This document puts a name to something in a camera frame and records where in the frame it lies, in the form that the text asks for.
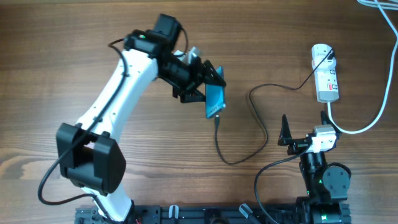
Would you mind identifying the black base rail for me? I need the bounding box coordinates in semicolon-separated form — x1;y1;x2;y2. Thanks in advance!
74;203;353;224

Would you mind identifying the white power strip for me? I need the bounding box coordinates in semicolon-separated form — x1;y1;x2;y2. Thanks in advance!
312;44;339;103

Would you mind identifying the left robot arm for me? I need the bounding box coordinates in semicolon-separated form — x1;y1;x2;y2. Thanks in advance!
56;14;226;223

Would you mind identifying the turquoise screen smartphone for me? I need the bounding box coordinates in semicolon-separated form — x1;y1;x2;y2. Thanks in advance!
205;84;226;119

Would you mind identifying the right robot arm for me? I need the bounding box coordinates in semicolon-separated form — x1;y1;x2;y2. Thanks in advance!
278;111;352;224

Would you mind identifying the black USB charger cable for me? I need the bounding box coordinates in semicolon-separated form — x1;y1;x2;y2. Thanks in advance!
214;47;336;166

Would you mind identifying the white cables top corner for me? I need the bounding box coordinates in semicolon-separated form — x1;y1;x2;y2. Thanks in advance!
356;0;398;11

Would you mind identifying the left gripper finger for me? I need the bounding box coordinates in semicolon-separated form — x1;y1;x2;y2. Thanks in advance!
180;90;206;103
202;60;226;86

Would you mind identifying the white power strip cord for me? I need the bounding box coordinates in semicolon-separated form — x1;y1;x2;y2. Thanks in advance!
326;0;398;135

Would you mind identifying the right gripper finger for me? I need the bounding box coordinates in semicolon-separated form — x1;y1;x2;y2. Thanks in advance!
277;114;292;146
320;111;341;135

